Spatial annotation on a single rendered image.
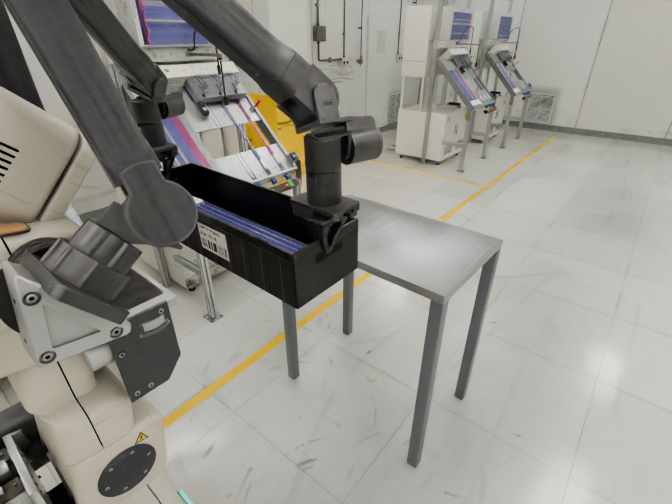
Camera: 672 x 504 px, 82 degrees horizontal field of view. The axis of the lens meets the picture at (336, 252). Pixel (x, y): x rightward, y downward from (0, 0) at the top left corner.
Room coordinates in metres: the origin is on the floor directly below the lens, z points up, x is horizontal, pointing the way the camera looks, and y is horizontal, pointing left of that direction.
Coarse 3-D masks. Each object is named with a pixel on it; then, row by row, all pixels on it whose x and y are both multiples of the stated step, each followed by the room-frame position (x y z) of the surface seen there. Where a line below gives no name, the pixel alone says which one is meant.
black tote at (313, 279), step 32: (192, 192) 1.02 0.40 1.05; (224, 192) 0.94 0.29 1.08; (256, 192) 0.85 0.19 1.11; (224, 224) 0.65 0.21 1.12; (288, 224) 0.79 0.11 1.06; (352, 224) 0.65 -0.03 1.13; (224, 256) 0.67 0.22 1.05; (256, 256) 0.60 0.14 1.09; (288, 256) 0.54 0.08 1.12; (320, 256) 0.58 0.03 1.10; (352, 256) 0.65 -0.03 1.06; (288, 288) 0.55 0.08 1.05; (320, 288) 0.58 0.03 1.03
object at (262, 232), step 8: (200, 200) 0.93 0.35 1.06; (200, 208) 0.88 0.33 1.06; (208, 208) 0.88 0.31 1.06; (216, 208) 0.87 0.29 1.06; (216, 216) 0.83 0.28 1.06; (224, 216) 0.83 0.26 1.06; (232, 216) 0.83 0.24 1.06; (232, 224) 0.78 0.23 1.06; (240, 224) 0.78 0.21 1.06; (248, 224) 0.78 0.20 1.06; (256, 224) 0.78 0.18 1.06; (248, 232) 0.74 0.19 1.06; (256, 232) 0.74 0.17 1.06; (264, 232) 0.74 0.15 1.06; (272, 232) 0.74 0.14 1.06; (272, 240) 0.71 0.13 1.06; (280, 240) 0.71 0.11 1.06; (288, 240) 0.71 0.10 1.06; (288, 248) 0.67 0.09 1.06; (296, 248) 0.67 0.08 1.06
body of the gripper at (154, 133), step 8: (144, 128) 0.94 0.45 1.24; (152, 128) 0.94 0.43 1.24; (160, 128) 0.95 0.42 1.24; (144, 136) 0.94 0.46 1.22; (152, 136) 0.94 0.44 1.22; (160, 136) 0.95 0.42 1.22; (152, 144) 0.94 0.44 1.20; (160, 144) 0.95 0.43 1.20; (168, 144) 0.96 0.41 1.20; (160, 152) 0.92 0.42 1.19
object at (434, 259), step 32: (384, 224) 1.34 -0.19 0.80; (416, 224) 1.34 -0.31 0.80; (448, 224) 1.34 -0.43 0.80; (384, 256) 1.09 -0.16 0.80; (416, 256) 1.09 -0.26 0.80; (448, 256) 1.09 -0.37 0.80; (480, 256) 1.09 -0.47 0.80; (352, 288) 1.63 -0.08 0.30; (416, 288) 0.93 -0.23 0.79; (448, 288) 0.91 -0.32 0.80; (480, 288) 1.20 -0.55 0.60; (288, 320) 1.30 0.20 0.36; (352, 320) 1.64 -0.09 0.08; (480, 320) 1.18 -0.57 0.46; (288, 352) 1.32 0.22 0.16; (416, 416) 0.89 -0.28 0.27; (416, 448) 0.88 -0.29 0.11
